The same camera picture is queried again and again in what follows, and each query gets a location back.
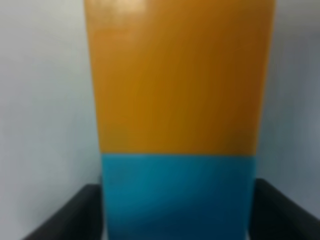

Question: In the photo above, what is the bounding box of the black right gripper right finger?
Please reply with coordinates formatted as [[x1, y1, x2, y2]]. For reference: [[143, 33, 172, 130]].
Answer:
[[248, 178, 320, 240]]

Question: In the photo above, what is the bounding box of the orange cube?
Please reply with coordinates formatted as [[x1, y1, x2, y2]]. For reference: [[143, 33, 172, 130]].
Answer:
[[84, 0, 276, 156]]

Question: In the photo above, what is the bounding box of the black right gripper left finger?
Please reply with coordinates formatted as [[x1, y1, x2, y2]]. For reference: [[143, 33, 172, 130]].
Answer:
[[25, 184, 104, 240]]

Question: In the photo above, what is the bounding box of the blue cube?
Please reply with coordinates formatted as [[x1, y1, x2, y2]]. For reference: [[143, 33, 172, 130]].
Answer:
[[101, 154, 255, 240]]

